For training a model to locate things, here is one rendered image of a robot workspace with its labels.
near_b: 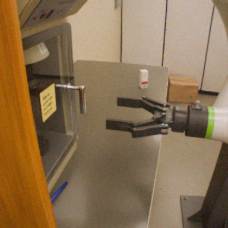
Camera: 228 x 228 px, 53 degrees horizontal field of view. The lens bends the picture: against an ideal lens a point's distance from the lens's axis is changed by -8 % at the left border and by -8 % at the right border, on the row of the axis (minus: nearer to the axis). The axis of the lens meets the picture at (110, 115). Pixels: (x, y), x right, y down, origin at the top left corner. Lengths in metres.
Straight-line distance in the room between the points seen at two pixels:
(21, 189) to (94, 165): 0.38
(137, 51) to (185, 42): 0.71
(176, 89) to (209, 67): 0.65
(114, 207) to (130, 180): 0.12
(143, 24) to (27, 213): 3.19
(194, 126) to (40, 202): 0.43
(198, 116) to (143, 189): 0.27
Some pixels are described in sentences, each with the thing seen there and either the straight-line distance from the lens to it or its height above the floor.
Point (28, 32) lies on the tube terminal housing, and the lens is 0.55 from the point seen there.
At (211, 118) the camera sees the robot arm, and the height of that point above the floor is 1.17.
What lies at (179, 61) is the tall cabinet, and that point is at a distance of 3.60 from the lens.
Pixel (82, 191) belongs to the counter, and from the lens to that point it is 0.74.
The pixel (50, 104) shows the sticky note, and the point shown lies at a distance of 0.63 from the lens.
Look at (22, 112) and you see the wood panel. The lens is 0.38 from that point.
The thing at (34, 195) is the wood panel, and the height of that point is 1.13.
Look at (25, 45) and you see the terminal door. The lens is 0.51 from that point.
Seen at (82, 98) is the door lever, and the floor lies 1.17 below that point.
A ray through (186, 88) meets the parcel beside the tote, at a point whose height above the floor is 0.22.
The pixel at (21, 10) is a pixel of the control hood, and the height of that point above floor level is 1.45.
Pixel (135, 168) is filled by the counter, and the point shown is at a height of 0.94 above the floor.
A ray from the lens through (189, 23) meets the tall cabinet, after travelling 3.49.
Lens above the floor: 1.48
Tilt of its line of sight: 30 degrees down
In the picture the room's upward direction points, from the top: straight up
